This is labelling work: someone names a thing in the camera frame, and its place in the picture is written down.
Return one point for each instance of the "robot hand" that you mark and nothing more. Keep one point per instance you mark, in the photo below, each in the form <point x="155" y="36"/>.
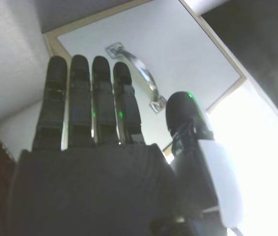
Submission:
<point x="92" y="191"/>

